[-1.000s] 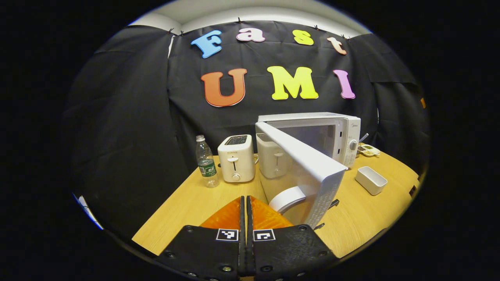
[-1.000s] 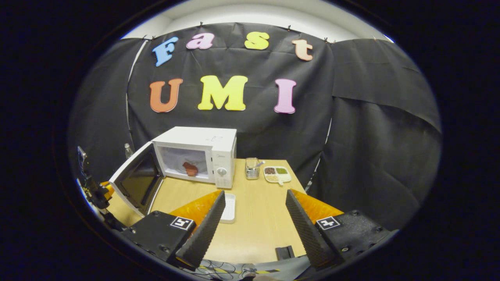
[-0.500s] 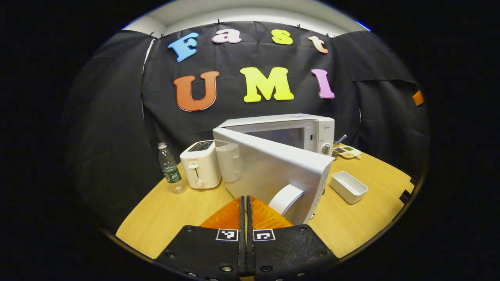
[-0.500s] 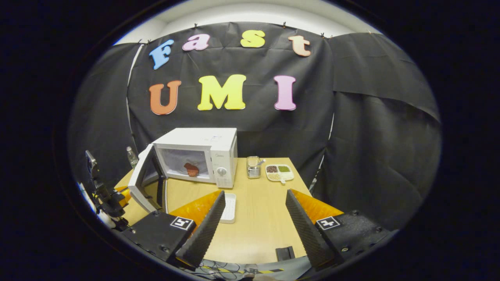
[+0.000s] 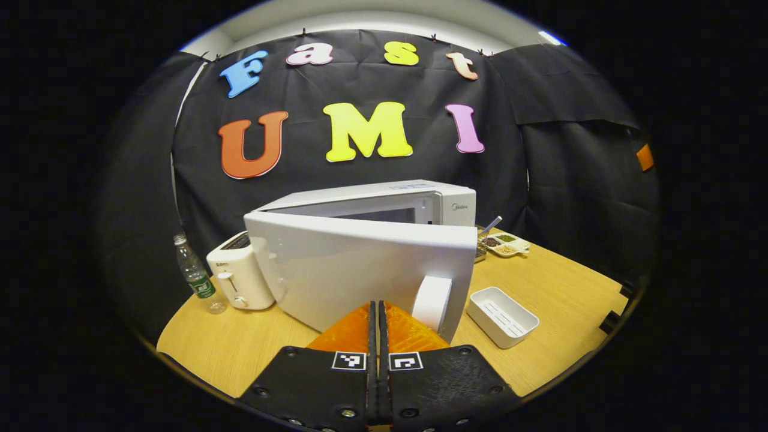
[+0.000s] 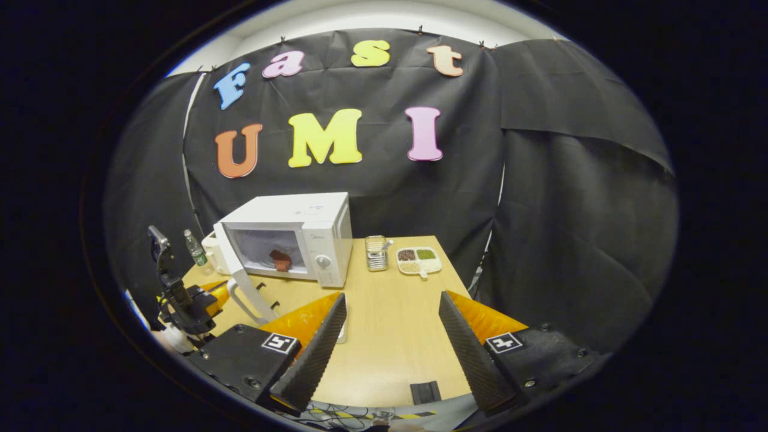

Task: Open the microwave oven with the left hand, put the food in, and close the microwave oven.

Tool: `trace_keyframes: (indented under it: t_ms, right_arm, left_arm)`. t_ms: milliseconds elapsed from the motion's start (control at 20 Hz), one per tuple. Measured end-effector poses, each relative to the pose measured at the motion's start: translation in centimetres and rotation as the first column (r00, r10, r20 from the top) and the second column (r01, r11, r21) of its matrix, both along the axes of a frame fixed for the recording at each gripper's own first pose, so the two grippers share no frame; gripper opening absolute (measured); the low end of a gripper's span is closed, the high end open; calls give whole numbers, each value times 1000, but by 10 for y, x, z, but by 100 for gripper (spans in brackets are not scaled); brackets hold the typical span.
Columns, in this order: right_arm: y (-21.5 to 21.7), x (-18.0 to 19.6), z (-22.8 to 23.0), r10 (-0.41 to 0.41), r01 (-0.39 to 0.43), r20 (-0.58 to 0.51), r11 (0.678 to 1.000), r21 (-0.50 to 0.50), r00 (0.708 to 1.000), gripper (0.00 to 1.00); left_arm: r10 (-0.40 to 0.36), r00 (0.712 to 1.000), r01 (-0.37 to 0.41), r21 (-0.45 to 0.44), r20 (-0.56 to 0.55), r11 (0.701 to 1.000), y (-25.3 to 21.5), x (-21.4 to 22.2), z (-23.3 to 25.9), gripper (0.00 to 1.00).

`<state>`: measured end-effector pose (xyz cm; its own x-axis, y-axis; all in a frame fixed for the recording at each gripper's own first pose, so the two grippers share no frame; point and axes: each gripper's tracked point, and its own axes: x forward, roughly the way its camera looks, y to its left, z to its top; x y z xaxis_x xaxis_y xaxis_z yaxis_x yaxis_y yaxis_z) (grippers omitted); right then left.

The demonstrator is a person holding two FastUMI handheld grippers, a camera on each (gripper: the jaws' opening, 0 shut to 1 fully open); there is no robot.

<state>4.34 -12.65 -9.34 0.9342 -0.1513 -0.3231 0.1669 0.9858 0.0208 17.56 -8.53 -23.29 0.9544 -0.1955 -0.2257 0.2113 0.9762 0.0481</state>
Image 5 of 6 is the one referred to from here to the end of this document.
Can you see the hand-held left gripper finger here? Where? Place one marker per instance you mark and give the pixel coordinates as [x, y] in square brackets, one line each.
[372, 336]
[383, 336]

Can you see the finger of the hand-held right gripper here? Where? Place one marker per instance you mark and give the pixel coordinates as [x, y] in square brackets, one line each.
[645, 157]

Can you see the white microwave oven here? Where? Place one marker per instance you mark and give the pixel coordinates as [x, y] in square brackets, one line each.
[360, 264]

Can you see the white rectangular tray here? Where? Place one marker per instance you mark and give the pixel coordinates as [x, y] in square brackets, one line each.
[504, 318]

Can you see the white toaster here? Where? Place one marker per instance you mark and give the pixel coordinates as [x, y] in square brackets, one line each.
[240, 282]

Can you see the small ceiling light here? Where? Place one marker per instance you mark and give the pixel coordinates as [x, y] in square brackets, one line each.
[552, 38]

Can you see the white compartment seasoning plate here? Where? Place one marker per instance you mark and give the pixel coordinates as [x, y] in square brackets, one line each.
[507, 245]

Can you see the clear plastic water bottle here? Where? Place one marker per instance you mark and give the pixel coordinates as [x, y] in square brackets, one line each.
[201, 285]

